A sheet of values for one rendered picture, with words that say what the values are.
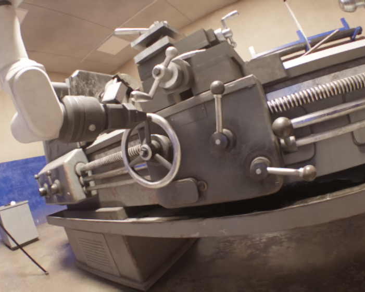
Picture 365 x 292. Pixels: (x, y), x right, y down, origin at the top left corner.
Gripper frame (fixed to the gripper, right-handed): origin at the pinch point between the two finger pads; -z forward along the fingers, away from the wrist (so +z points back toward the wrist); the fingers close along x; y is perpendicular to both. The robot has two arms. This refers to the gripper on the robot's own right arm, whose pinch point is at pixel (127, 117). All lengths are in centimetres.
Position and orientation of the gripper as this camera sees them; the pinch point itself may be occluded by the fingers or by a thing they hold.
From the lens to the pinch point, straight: 49.3
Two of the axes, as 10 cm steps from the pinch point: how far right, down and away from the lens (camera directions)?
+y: 0.6, 9.9, 1.0
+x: -8.7, 0.0, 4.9
